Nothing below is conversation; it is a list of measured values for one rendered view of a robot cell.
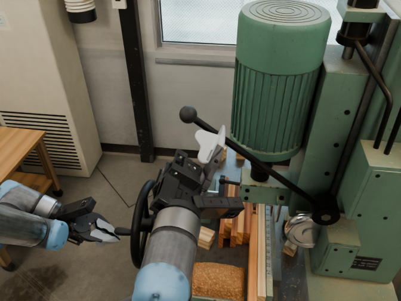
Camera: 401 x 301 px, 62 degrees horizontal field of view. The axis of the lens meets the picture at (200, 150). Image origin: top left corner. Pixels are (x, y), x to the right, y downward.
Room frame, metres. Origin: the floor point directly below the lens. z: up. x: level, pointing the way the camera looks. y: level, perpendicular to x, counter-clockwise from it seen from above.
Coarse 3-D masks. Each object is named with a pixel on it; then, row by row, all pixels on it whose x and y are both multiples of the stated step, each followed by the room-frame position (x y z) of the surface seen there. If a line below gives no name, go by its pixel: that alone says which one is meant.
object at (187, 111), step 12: (192, 108) 0.54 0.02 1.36; (192, 120) 0.53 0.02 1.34; (216, 132) 0.53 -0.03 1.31; (228, 144) 0.52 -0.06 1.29; (252, 156) 0.52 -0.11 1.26; (264, 168) 0.51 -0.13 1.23; (288, 180) 0.51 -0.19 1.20; (300, 192) 0.50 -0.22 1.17; (312, 204) 0.50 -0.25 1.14; (324, 204) 0.49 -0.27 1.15; (336, 204) 0.49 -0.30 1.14; (312, 216) 0.48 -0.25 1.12; (324, 216) 0.47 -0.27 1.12; (336, 216) 0.47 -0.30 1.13
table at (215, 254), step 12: (228, 156) 0.94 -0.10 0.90; (228, 168) 0.87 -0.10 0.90; (240, 168) 0.87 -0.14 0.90; (216, 180) 0.81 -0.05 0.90; (216, 228) 0.61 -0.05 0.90; (216, 240) 0.57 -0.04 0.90; (228, 240) 0.57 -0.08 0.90; (204, 252) 0.53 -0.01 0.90; (216, 252) 0.53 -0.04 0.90; (228, 252) 0.53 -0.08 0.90; (240, 252) 0.53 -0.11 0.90; (228, 264) 0.50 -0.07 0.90; (240, 264) 0.50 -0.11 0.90; (204, 300) 0.40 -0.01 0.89; (216, 300) 0.40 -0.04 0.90; (228, 300) 0.40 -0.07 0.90
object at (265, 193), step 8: (248, 168) 0.69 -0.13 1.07; (240, 176) 0.66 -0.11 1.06; (248, 176) 0.66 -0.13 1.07; (288, 176) 0.66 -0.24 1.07; (240, 184) 0.63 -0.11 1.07; (248, 184) 0.63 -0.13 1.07; (256, 184) 0.63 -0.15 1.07; (264, 184) 0.63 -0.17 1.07; (272, 184) 0.63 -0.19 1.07; (280, 184) 0.63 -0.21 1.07; (240, 192) 0.63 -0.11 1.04; (248, 192) 0.63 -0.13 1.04; (256, 192) 0.62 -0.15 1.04; (264, 192) 0.62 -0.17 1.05; (272, 192) 0.62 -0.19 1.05; (280, 192) 0.61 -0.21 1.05; (288, 192) 0.61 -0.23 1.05; (248, 200) 0.63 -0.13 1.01; (256, 200) 0.62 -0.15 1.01; (264, 200) 0.62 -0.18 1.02; (272, 200) 0.62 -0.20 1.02; (288, 200) 0.61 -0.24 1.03
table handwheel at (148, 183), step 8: (144, 184) 0.75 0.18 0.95; (152, 184) 0.76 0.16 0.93; (144, 192) 0.71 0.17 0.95; (144, 200) 0.68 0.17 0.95; (136, 208) 0.65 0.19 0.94; (144, 208) 0.71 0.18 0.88; (136, 216) 0.63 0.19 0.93; (144, 216) 0.70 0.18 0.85; (152, 216) 0.71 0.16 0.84; (136, 224) 0.61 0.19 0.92; (144, 224) 0.68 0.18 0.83; (152, 224) 0.68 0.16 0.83; (136, 232) 0.60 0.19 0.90; (144, 232) 0.67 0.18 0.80; (136, 240) 0.58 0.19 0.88; (144, 240) 0.65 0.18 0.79; (136, 248) 0.57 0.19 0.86; (144, 248) 0.63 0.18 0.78; (136, 256) 0.56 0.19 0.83; (136, 264) 0.56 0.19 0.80
